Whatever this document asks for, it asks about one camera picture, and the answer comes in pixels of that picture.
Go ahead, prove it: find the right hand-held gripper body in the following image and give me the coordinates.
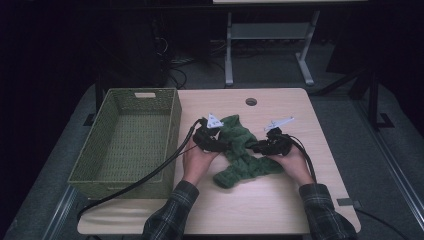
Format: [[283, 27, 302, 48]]
[[263, 116, 295, 157]]

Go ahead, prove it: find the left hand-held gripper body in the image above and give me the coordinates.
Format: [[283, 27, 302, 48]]
[[192, 112, 225, 152]]

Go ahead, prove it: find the green fuzzy cloth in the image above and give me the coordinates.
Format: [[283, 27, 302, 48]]
[[212, 114, 286, 190]]

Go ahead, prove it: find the green woven basket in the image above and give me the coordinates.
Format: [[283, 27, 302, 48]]
[[66, 87, 183, 201]]

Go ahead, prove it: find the person's right hand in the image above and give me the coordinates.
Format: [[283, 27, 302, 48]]
[[266, 144, 316, 187]]

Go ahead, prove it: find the person's left hand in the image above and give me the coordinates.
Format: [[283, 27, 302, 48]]
[[182, 138, 220, 186]]

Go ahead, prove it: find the grey tape strip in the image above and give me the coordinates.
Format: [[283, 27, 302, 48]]
[[336, 197, 362, 208]]

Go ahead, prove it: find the black metal stand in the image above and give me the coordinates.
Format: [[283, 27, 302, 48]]
[[365, 71, 395, 132], [83, 74, 103, 127]]

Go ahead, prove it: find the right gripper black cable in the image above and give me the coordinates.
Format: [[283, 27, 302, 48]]
[[282, 133, 318, 185]]

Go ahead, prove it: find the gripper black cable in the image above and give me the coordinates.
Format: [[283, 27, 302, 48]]
[[76, 117, 205, 222], [282, 133, 318, 185]]

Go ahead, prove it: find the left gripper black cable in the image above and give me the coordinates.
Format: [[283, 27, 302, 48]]
[[76, 117, 205, 222]]

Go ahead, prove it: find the tangle of floor cables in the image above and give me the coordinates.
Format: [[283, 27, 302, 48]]
[[165, 55, 196, 90]]

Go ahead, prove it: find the grey metal desk frame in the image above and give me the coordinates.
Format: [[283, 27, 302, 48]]
[[224, 9, 321, 87]]

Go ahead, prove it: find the aluminium floor rail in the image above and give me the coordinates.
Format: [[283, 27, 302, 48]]
[[41, 184, 80, 240], [352, 99, 424, 232]]

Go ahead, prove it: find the thin black floor cable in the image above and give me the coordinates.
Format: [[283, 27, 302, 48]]
[[354, 207, 411, 240]]

